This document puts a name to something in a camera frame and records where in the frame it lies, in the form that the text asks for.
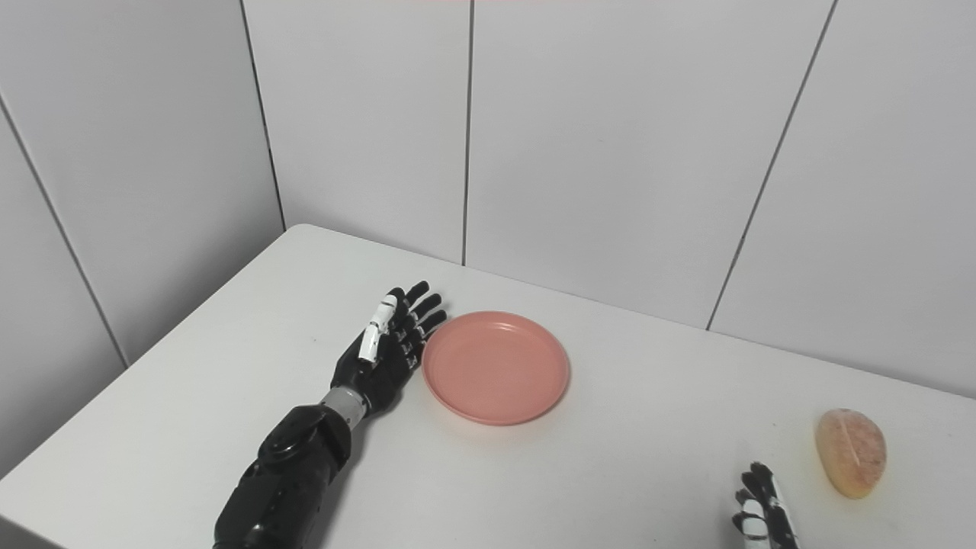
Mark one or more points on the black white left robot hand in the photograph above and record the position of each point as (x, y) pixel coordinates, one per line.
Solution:
(381, 374)

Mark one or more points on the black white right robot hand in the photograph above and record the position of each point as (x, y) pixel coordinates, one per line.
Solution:
(766, 518)

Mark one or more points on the oval bread roll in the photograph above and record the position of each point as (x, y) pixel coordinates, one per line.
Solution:
(850, 454)

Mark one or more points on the pink round plate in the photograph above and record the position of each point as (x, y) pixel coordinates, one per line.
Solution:
(496, 366)

